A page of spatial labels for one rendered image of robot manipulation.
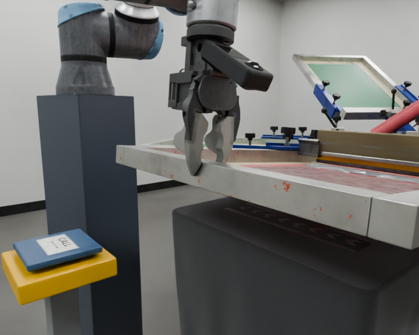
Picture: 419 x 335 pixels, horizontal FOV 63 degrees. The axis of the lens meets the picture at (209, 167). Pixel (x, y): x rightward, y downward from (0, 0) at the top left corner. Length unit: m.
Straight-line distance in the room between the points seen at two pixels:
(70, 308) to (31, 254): 0.11
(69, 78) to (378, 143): 0.80
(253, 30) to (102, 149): 5.38
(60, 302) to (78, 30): 0.65
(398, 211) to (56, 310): 0.47
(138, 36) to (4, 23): 3.41
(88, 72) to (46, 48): 3.44
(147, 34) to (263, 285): 0.70
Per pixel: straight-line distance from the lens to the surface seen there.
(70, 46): 0.97
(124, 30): 0.98
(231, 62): 0.45
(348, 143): 1.03
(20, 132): 4.27
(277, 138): 2.00
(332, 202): 0.36
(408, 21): 5.54
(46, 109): 0.99
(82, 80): 0.95
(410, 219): 0.33
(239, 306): 0.65
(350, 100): 2.35
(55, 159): 0.98
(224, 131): 0.52
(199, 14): 0.52
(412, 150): 0.96
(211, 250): 0.66
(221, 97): 0.51
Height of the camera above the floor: 1.17
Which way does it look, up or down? 10 degrees down
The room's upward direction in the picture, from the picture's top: straight up
